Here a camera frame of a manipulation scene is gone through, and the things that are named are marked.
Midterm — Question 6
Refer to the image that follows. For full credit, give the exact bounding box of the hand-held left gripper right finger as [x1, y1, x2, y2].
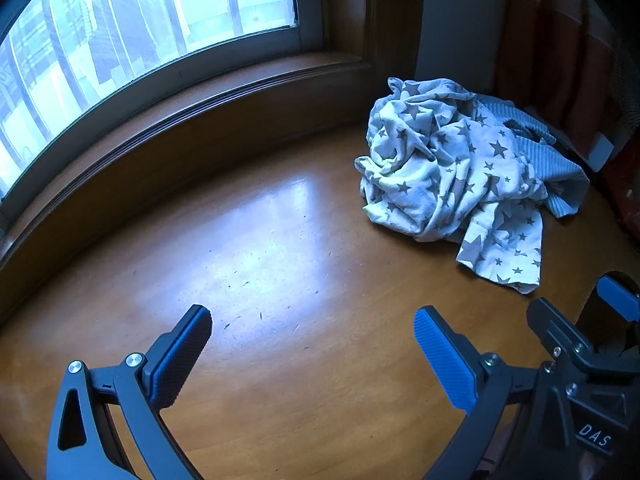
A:
[414, 305, 581, 480]

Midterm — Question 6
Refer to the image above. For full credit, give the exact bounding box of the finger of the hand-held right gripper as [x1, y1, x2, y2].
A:
[596, 275, 640, 323]
[526, 297, 608, 376]

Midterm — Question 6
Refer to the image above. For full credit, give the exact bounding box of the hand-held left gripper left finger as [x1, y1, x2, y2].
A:
[46, 304, 213, 480]

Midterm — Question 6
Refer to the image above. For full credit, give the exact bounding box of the small white box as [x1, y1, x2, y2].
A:
[587, 132, 617, 172]

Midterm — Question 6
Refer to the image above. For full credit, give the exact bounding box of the blue striped garment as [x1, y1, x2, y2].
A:
[475, 100, 591, 218]

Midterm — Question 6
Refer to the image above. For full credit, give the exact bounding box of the wooden window sill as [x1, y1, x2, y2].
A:
[0, 50, 386, 321]

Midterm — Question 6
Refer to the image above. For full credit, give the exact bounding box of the red patterned curtain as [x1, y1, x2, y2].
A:
[502, 0, 640, 161]

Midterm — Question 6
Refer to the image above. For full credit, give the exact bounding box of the window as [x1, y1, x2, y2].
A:
[0, 0, 328, 206]

